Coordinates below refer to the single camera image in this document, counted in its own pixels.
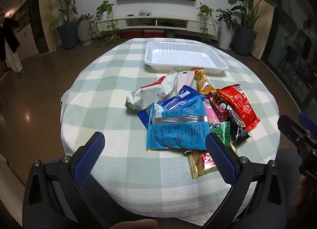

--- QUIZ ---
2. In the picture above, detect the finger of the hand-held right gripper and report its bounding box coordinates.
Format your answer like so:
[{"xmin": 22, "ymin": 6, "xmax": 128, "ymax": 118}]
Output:
[
  {"xmin": 277, "ymin": 115, "xmax": 310, "ymax": 146},
  {"xmin": 298, "ymin": 112, "xmax": 317, "ymax": 137}
]

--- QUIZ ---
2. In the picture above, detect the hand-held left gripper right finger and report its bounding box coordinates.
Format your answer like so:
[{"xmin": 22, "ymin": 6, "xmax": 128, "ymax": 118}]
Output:
[{"xmin": 203, "ymin": 132, "xmax": 295, "ymax": 229}]

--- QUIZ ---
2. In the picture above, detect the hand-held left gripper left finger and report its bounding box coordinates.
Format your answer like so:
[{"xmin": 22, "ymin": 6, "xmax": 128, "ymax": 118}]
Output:
[{"xmin": 22, "ymin": 131, "xmax": 109, "ymax": 229}]

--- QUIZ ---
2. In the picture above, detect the black snack packet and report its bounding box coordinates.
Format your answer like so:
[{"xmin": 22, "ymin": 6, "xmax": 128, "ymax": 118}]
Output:
[{"xmin": 226, "ymin": 113, "xmax": 251, "ymax": 146}]

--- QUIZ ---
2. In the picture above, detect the light blue snack packet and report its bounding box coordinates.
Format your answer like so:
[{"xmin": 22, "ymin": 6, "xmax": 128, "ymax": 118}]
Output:
[{"xmin": 146, "ymin": 100, "xmax": 211, "ymax": 151}]

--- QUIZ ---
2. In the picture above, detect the bright red snack packet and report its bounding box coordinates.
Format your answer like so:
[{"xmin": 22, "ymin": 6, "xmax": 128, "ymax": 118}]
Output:
[{"xmin": 217, "ymin": 84, "xmax": 260, "ymax": 132}]

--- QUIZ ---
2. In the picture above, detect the dark blue snack packet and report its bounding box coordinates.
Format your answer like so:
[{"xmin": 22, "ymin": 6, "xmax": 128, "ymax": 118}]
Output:
[{"xmin": 137, "ymin": 85, "xmax": 207, "ymax": 130}]

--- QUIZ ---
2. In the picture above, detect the white grey snack packet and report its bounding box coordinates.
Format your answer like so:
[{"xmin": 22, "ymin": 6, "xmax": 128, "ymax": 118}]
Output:
[{"xmin": 125, "ymin": 71, "xmax": 185, "ymax": 112}]

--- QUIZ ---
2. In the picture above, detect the white plastic tray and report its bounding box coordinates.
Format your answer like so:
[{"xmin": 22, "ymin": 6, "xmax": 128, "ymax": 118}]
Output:
[{"xmin": 144, "ymin": 41, "xmax": 229, "ymax": 75}]

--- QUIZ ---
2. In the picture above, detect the gold and red snack packet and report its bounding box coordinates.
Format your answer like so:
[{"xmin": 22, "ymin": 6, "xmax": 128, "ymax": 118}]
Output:
[{"xmin": 186, "ymin": 142, "xmax": 239, "ymax": 179}]

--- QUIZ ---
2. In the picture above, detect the green snack packet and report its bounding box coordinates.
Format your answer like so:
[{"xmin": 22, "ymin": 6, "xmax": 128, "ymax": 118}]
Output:
[{"xmin": 208, "ymin": 121, "xmax": 232, "ymax": 146}]

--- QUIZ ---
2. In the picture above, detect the dark red patterned snack packet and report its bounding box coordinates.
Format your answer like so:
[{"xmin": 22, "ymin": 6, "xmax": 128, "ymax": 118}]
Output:
[{"xmin": 207, "ymin": 92, "xmax": 232, "ymax": 122}]

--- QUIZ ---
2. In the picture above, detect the orange snack packet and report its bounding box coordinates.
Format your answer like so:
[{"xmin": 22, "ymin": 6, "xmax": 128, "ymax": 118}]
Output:
[{"xmin": 190, "ymin": 68, "xmax": 217, "ymax": 95}]

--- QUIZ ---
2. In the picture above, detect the round table with checked cloth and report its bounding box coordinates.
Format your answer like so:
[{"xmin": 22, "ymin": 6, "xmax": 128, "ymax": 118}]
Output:
[{"xmin": 61, "ymin": 38, "xmax": 280, "ymax": 227}]

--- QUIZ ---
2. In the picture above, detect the pale pink snack packet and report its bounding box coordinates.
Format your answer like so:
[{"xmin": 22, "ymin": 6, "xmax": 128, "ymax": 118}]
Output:
[{"xmin": 177, "ymin": 71, "xmax": 196, "ymax": 91}]

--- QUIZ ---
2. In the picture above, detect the dark glass sliding door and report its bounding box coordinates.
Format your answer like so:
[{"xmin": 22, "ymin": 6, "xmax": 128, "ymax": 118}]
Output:
[{"xmin": 262, "ymin": 0, "xmax": 317, "ymax": 114}]

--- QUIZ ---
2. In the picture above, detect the broad-leaf plant dark pot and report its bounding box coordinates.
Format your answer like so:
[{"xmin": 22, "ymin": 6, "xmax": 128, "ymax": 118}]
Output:
[{"xmin": 215, "ymin": 0, "xmax": 279, "ymax": 56}]

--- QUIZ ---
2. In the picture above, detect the beige curtain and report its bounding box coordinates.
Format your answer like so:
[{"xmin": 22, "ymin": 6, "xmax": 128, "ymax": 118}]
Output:
[{"xmin": 252, "ymin": 0, "xmax": 277, "ymax": 60}]

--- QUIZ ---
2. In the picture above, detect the bushy plant tall white pot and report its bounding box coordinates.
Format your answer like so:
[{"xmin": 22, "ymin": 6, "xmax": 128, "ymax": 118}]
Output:
[{"xmin": 215, "ymin": 9, "xmax": 239, "ymax": 51}]

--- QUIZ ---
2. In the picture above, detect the tall leafy plant dark pot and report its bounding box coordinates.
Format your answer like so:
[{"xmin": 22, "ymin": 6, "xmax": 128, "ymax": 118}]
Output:
[{"xmin": 45, "ymin": 0, "xmax": 80, "ymax": 50}]

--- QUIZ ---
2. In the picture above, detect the small plant ribbed white pot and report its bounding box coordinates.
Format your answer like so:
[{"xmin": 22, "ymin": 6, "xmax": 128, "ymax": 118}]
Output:
[{"xmin": 77, "ymin": 14, "xmax": 95, "ymax": 46}]

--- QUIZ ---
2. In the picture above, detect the red storage box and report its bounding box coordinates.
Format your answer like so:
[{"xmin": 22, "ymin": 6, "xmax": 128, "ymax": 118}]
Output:
[
  {"xmin": 144, "ymin": 30, "xmax": 165, "ymax": 38},
  {"xmin": 124, "ymin": 30, "xmax": 142, "ymax": 39}
]

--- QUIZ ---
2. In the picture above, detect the white low television cabinet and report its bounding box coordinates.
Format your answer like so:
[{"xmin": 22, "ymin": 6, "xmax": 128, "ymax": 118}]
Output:
[{"xmin": 95, "ymin": 16, "xmax": 220, "ymax": 34}]

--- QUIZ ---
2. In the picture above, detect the trailing pothos plant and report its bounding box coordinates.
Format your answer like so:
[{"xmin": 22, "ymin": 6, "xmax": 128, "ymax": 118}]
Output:
[
  {"xmin": 94, "ymin": 1, "xmax": 125, "ymax": 48},
  {"xmin": 197, "ymin": 3, "xmax": 220, "ymax": 45}
]

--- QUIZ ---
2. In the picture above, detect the tangle of cables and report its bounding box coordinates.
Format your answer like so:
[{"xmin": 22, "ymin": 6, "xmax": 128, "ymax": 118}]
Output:
[{"xmin": 127, "ymin": 10, "xmax": 152, "ymax": 17}]

